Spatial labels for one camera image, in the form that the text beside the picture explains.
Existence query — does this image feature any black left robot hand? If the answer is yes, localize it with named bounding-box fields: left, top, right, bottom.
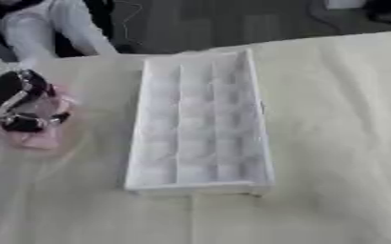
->
left=0, top=69, right=74, bottom=137

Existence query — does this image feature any pink soft cloth item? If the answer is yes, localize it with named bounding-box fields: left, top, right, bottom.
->
left=0, top=83, right=82, bottom=152

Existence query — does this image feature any white compartment box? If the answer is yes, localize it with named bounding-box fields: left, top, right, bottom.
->
left=122, top=48, right=278, bottom=197

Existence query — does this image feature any white box on floor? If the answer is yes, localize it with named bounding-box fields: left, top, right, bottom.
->
left=323, top=0, right=369, bottom=10

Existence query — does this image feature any person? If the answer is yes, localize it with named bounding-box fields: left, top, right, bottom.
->
left=0, top=0, right=121, bottom=69

